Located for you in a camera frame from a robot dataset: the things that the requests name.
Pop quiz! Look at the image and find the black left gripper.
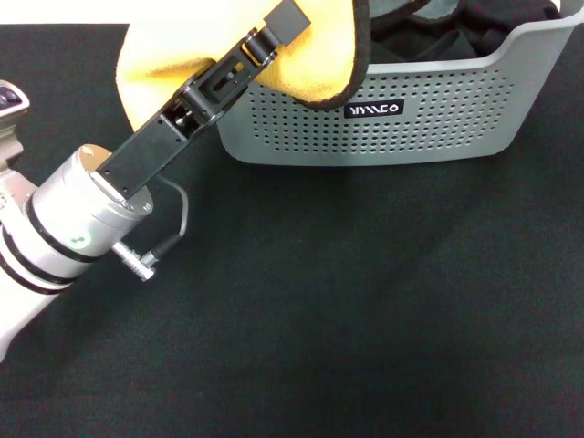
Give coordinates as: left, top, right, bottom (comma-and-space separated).
95, 52, 261, 202

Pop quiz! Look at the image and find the yellow and grey towel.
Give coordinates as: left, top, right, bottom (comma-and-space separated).
116, 0, 373, 133

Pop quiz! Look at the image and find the grey towel with black trim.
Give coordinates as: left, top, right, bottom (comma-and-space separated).
369, 0, 466, 22

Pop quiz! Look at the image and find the grey perforated plastic storage box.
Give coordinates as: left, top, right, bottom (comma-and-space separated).
217, 11, 584, 166

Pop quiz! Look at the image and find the black tablecloth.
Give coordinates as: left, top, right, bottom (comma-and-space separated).
0, 22, 584, 438

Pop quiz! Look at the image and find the black cloth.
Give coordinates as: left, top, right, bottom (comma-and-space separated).
369, 0, 561, 65

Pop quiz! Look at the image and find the black cable with spring plug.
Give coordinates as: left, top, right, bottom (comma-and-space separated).
113, 177, 189, 283

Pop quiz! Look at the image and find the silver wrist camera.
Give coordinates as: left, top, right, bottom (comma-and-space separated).
0, 80, 31, 183

